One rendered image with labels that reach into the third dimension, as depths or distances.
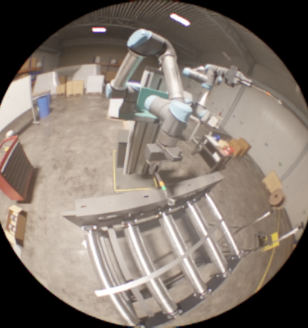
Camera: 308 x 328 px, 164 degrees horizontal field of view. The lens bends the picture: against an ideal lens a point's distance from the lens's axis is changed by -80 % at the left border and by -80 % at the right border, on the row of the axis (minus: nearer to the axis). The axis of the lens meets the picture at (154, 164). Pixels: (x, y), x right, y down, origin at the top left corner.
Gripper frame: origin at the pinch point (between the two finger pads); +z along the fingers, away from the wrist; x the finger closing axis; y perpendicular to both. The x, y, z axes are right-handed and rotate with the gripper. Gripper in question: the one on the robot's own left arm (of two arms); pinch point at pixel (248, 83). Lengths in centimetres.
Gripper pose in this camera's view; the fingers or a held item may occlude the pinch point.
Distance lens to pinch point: 69.4
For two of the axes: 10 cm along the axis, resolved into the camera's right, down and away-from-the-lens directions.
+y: -8.9, 0.9, -4.5
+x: 2.8, -6.7, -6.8
